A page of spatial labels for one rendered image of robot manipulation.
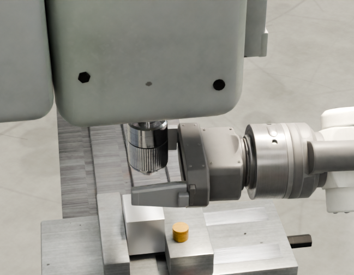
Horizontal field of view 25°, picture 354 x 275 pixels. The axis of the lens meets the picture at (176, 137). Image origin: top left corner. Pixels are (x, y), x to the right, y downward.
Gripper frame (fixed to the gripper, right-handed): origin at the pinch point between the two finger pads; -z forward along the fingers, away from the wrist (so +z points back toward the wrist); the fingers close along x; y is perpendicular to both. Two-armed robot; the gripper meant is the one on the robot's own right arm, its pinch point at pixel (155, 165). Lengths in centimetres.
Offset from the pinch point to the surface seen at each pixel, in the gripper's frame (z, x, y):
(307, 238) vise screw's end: 23.3, -11.5, 23.3
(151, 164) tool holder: -0.4, -0.4, 0.1
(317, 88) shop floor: 85, -208, 123
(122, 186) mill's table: -3.0, -32.8, 29.5
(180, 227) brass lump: 4.0, -7.2, 16.1
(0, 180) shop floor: -44, -156, 125
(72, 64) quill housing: -8.4, 7.3, -17.9
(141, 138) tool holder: -1.6, -0.6, -3.4
